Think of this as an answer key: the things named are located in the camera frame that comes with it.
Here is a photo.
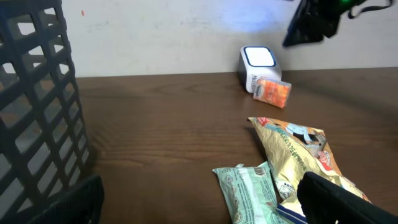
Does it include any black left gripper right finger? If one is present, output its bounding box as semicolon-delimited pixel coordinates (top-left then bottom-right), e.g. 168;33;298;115
297;172;397;224

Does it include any white barcode scanner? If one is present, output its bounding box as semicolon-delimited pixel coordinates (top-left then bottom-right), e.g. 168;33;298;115
238;46;282;93

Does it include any orange yellow snack bag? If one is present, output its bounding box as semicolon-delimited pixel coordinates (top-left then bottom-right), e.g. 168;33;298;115
248;117;369;223

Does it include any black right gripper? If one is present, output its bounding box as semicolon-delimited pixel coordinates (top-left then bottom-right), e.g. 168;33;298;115
282;0;364;47

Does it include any teal wet wipes pack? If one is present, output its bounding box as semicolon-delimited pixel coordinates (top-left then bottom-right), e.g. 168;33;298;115
212;162;290;224

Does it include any grey plastic mesh basket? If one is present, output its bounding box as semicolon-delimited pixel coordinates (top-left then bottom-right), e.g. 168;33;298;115
1;1;89;218

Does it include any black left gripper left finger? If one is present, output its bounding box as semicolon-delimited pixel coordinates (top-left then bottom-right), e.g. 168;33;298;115
26;175;104;224

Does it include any orange white Kleenex tissue pack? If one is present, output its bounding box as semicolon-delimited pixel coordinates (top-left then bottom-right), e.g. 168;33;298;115
253;77;292;109

